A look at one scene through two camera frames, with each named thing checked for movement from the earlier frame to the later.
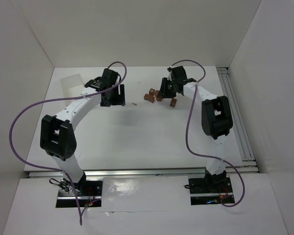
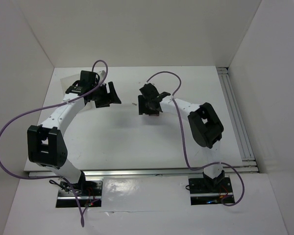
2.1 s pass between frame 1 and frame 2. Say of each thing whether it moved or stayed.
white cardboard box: stayed
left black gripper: moved
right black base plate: stayed
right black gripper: moved
